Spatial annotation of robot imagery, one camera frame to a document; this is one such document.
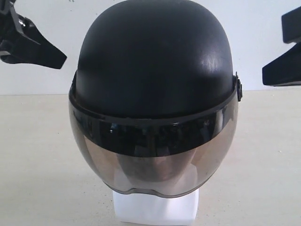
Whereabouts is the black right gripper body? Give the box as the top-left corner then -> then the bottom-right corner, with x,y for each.
281,7 -> 301,44

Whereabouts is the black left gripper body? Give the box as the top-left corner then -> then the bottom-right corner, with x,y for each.
0,0 -> 21,40

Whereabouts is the black helmet with tinted visor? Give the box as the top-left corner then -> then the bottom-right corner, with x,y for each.
69,0 -> 242,198

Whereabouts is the white mannequin head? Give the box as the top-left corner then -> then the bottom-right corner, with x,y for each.
112,190 -> 199,226

